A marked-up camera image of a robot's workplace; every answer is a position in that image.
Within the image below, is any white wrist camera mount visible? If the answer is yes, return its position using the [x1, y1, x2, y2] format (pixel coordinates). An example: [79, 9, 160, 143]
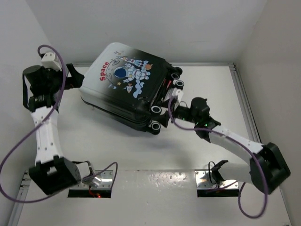
[41, 52, 62, 71]
[166, 88, 183, 103]

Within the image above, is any grey lined suitcase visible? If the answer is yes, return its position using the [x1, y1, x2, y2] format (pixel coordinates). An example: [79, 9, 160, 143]
[79, 42, 184, 135]

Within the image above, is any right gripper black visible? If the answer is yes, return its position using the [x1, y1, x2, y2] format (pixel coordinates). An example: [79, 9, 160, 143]
[152, 98, 199, 128]

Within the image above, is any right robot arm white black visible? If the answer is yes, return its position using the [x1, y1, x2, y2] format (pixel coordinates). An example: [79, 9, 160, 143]
[167, 96, 291, 194]

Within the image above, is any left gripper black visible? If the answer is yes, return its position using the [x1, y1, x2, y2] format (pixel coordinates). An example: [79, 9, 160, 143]
[40, 64, 83, 93]

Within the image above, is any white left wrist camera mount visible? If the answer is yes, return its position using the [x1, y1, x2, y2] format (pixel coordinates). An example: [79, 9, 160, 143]
[41, 52, 62, 71]

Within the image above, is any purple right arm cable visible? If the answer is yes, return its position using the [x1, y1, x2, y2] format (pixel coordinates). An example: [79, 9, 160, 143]
[168, 97, 269, 218]

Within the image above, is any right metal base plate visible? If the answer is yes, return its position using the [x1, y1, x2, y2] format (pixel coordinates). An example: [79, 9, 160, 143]
[194, 170, 239, 191]

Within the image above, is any metal base plate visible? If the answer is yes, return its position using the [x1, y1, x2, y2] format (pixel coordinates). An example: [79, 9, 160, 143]
[194, 170, 239, 191]
[81, 170, 113, 189]

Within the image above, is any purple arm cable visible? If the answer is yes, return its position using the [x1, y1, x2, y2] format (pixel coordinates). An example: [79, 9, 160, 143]
[168, 97, 269, 218]
[0, 44, 118, 203]

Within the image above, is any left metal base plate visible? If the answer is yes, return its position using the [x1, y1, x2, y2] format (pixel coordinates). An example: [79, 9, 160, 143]
[81, 170, 113, 189]

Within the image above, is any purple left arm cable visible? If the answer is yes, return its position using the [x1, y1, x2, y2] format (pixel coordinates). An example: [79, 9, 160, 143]
[0, 44, 118, 203]

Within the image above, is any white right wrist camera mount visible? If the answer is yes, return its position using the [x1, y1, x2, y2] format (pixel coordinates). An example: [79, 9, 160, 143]
[166, 88, 183, 103]

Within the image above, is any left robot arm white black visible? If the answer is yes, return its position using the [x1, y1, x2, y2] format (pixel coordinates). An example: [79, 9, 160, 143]
[22, 63, 93, 195]

